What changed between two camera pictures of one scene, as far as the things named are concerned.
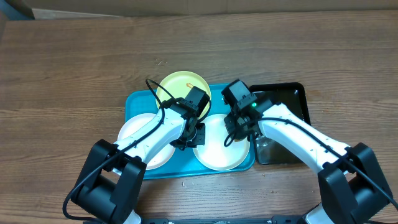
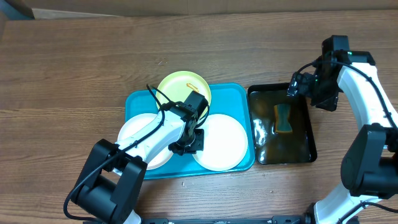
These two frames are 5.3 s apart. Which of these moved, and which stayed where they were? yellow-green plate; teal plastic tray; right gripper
Moved: right gripper
Stayed: teal plastic tray; yellow-green plate
